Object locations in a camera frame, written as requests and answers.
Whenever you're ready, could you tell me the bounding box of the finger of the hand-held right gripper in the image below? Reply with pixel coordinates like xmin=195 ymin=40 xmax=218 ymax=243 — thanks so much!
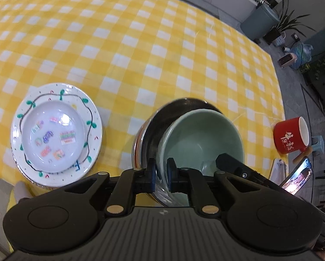
xmin=216 ymin=153 xmax=301 ymax=199

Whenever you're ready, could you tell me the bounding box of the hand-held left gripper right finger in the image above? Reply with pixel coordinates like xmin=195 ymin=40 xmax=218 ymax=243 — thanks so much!
xmin=166 ymin=158 xmax=259 ymax=216

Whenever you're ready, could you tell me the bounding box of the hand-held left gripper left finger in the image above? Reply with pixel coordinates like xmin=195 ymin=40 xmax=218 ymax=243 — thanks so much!
xmin=60 ymin=158 xmax=156 ymax=217

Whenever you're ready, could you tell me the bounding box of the pale green ceramic bowl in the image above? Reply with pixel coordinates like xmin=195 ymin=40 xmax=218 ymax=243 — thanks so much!
xmin=158 ymin=109 xmax=245 ymax=207

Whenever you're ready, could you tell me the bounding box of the blue steel-lined bowl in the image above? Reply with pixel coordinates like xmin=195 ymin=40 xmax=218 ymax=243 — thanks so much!
xmin=141 ymin=97 xmax=224 ymax=206

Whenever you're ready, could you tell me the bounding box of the large vine-patterned white plate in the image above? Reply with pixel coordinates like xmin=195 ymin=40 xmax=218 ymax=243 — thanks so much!
xmin=10 ymin=83 xmax=103 ymax=189

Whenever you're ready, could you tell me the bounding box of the small white sticker-print plate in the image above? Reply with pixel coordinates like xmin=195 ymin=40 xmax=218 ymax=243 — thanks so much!
xmin=21 ymin=100 xmax=86 ymax=173

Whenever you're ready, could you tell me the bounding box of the red mug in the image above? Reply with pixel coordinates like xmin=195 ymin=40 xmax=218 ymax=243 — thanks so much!
xmin=273 ymin=116 xmax=311 ymax=153

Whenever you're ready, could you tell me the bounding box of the smartphone with lit screen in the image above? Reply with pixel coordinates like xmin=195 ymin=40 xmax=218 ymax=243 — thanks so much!
xmin=281 ymin=157 xmax=314 ymax=195

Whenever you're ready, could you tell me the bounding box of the small blue stool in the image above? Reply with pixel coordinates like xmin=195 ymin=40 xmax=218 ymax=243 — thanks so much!
xmin=311 ymin=137 xmax=325 ymax=156

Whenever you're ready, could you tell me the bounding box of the small pink appliance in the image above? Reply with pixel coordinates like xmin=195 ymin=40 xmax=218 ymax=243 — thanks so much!
xmin=278 ymin=53 xmax=297 ymax=68

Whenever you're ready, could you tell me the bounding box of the blue plastic bag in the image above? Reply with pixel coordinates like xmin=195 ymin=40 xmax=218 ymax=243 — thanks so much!
xmin=290 ymin=43 xmax=313 ymax=70

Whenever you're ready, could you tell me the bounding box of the yellow checked tablecloth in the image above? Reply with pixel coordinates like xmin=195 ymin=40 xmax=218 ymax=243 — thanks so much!
xmin=0 ymin=0 xmax=286 ymax=204

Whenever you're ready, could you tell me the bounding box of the teal bin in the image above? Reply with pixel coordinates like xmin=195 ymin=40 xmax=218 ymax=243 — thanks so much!
xmin=240 ymin=4 xmax=281 ymax=42

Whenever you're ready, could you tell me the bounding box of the potted green plant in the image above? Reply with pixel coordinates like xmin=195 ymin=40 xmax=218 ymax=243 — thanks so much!
xmin=266 ymin=0 xmax=318 ymax=47

